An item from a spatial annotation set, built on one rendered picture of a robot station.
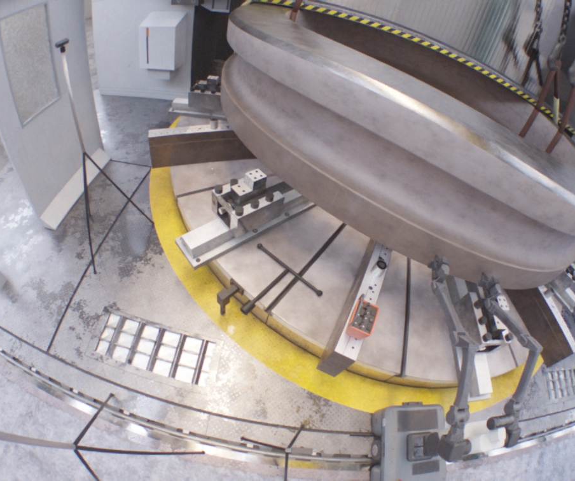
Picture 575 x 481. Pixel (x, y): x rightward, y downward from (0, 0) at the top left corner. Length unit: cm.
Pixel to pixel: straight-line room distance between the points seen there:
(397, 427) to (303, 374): 80
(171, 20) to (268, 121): 286
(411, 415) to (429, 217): 137
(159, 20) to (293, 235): 364
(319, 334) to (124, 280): 166
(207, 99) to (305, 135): 206
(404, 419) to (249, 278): 154
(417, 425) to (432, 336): 73
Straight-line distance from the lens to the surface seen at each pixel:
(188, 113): 403
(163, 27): 457
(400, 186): 184
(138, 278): 264
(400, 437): 222
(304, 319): 211
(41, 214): 339
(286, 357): 231
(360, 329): 162
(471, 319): 241
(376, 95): 155
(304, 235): 254
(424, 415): 235
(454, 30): 466
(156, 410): 224
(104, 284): 271
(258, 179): 213
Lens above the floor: 217
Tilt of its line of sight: 49 degrees down
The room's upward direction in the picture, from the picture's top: 16 degrees clockwise
